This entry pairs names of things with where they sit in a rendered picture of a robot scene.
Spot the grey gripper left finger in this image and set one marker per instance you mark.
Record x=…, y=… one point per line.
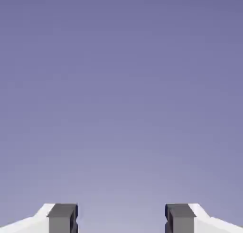
x=60, y=220

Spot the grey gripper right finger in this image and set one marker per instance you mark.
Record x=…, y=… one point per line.
x=181, y=220

